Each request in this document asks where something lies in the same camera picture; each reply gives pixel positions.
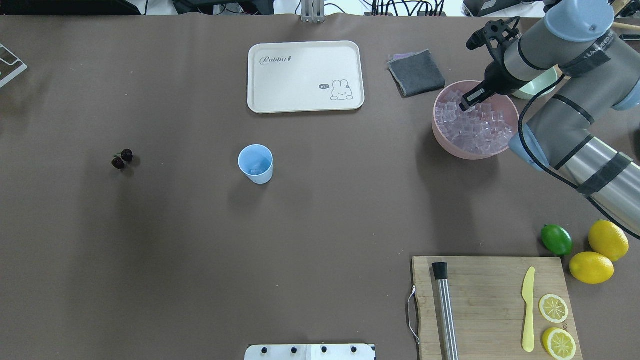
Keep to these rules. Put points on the cream rabbit serving tray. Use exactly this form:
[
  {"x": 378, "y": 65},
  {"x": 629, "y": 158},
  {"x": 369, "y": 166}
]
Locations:
[{"x": 309, "y": 76}]

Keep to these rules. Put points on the mint green bowl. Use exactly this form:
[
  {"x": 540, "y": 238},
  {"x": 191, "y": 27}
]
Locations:
[{"x": 537, "y": 85}]

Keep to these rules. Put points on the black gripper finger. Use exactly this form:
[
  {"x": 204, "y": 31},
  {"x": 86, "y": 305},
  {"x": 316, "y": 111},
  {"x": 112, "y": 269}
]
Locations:
[{"x": 479, "y": 94}]

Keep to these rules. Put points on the lemon slice lower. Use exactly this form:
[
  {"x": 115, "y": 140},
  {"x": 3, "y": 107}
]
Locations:
[{"x": 559, "y": 344}]

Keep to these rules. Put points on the yellow lemon upper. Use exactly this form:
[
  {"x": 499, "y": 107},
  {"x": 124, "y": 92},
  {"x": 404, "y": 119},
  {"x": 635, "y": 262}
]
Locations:
[{"x": 608, "y": 240}]

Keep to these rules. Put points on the clear ice cube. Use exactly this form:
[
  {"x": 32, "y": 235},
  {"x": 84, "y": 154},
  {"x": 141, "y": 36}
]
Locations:
[{"x": 258, "y": 169}]

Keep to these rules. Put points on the light blue plastic cup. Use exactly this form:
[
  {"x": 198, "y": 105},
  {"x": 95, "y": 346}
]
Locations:
[{"x": 253, "y": 154}]

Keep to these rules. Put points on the lemon slice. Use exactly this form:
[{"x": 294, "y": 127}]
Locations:
[
  {"x": 553, "y": 308},
  {"x": 559, "y": 344}
]

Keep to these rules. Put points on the dark red cherry pair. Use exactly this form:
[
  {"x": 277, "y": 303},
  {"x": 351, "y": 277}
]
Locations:
[{"x": 122, "y": 159}]

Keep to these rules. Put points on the grey folded cloth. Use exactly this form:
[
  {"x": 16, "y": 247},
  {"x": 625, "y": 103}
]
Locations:
[{"x": 416, "y": 73}]

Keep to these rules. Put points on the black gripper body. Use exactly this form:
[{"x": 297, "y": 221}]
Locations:
[{"x": 496, "y": 76}]

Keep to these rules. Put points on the lemon slice upper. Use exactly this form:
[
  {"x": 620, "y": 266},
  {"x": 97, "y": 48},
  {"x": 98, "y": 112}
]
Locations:
[{"x": 553, "y": 308}]

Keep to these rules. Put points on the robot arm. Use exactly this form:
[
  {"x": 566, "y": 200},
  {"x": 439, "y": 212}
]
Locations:
[{"x": 602, "y": 75}]

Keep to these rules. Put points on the wooden cutting board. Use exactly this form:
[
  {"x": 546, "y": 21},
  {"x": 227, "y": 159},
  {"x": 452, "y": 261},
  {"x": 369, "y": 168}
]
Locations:
[{"x": 487, "y": 305}]

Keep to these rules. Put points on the green lime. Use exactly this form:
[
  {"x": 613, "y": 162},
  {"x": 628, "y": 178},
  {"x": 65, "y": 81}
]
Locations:
[{"x": 557, "y": 240}]

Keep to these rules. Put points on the pink bowl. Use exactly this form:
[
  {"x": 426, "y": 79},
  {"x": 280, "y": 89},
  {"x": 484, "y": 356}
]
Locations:
[{"x": 447, "y": 142}]

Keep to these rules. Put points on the yellow plastic knife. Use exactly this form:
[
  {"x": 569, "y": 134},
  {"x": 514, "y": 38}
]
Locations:
[{"x": 527, "y": 293}]

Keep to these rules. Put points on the pile of clear ice cubes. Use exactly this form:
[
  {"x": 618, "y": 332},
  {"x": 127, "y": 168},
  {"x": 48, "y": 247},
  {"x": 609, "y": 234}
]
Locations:
[{"x": 475, "y": 127}]

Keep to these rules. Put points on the brown paper table cover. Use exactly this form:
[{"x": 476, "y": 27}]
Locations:
[{"x": 180, "y": 255}]

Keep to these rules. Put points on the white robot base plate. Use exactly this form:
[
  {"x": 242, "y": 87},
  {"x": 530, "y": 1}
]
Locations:
[{"x": 331, "y": 351}]

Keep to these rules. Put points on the yellow lemon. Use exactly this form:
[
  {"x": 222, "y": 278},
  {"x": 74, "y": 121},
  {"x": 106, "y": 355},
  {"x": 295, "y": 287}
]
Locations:
[
  {"x": 591, "y": 268},
  {"x": 608, "y": 240}
]

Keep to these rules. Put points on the steel muddler black tip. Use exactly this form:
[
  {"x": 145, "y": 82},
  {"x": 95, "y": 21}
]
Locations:
[{"x": 446, "y": 314}]

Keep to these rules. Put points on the yellow lemon lower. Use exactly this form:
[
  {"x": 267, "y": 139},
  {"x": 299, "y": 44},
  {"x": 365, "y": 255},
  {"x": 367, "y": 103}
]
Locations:
[{"x": 591, "y": 268}]

